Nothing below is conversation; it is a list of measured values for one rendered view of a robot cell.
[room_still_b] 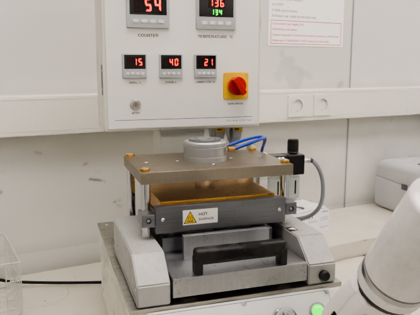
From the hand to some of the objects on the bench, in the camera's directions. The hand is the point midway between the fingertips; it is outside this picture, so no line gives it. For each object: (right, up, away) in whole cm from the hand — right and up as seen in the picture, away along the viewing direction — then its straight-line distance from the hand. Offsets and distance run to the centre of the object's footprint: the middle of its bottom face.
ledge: (+25, +2, +90) cm, 93 cm away
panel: (-12, -12, -1) cm, 17 cm away
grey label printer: (+52, +9, +103) cm, 115 cm away
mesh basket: (-76, -7, +38) cm, 85 cm away
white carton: (+4, +5, +79) cm, 80 cm away
